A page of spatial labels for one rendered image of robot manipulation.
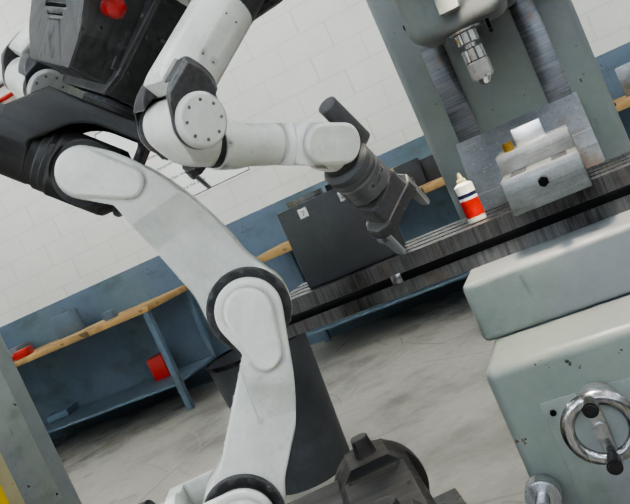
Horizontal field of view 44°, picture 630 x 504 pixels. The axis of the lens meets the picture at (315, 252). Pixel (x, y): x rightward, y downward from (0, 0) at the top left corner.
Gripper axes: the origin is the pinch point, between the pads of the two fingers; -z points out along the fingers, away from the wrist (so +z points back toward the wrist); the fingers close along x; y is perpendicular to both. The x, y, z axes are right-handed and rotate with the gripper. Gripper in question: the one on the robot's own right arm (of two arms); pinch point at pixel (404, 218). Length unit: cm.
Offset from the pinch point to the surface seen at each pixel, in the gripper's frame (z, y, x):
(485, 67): -8.0, 6.6, 41.3
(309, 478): -150, 147, -45
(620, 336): -21.5, -34.2, -6.3
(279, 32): -161, 398, 245
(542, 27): -31, 19, 73
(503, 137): -43, 26, 49
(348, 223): -12.8, 29.6, 4.7
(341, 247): -15.3, 31.2, -0.1
